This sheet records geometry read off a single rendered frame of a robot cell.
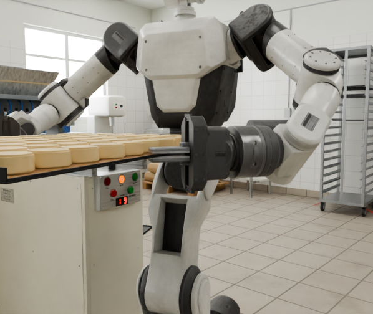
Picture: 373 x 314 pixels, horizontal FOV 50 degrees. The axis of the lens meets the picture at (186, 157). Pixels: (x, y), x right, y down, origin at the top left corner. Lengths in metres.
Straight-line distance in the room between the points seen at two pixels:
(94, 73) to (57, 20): 5.11
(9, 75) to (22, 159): 1.84
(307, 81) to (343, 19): 4.75
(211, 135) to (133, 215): 1.21
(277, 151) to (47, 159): 0.37
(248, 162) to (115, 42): 0.75
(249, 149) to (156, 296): 0.62
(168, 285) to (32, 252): 0.93
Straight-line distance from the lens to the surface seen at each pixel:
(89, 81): 1.31
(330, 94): 0.86
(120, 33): 1.29
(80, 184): 1.60
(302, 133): 0.69
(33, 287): 1.99
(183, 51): 1.12
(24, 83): 2.32
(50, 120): 1.27
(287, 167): 0.72
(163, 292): 1.14
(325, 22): 5.74
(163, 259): 1.14
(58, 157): 0.47
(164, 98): 1.14
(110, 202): 1.65
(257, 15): 1.13
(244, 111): 6.16
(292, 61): 1.00
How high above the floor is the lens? 1.06
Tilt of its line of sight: 5 degrees down
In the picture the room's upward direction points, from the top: straight up
